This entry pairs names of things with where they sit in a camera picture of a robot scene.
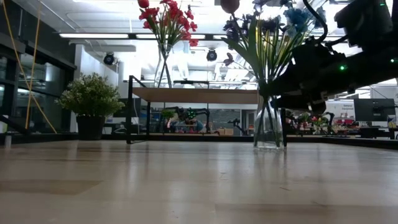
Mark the black aluminium table frame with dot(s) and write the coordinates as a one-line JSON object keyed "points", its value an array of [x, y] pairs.
{"points": [[186, 137]]}

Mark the dark computer monitor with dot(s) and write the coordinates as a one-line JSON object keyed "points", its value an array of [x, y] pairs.
{"points": [[373, 109]]}

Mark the purple artificial flower bunch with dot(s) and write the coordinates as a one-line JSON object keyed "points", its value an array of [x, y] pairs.
{"points": [[231, 34]]}

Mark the black ceiling spotlight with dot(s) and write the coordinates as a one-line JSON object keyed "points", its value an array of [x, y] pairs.
{"points": [[109, 59], [211, 55]]}

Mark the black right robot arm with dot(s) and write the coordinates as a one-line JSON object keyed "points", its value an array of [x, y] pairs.
{"points": [[367, 71]]}

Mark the potted green plant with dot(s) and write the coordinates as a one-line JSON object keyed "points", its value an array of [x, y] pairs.
{"points": [[90, 93]]}

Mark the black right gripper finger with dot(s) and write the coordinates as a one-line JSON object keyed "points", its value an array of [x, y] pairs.
{"points": [[304, 104], [280, 87]]}

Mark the wooden shelf with black frame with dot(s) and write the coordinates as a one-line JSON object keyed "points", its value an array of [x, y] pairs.
{"points": [[196, 96]]}

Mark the black diagonal frame strut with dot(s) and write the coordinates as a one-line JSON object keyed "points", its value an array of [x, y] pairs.
{"points": [[12, 124]]}

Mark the black background robot arm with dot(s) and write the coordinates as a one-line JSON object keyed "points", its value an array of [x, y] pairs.
{"points": [[199, 112]]}

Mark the clear glass vase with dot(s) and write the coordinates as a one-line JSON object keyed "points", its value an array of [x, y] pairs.
{"points": [[163, 77], [267, 137]]}

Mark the artificial tulip with green leaves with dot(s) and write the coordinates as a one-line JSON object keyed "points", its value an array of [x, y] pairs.
{"points": [[143, 3], [230, 5]]}

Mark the long ceiling light rail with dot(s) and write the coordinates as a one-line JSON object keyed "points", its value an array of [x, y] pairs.
{"points": [[93, 35]]}

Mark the cardboard box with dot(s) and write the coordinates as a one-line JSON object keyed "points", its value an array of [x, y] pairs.
{"points": [[225, 131]]}

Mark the distant flowers on table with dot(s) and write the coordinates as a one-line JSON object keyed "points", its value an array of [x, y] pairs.
{"points": [[315, 119]]}

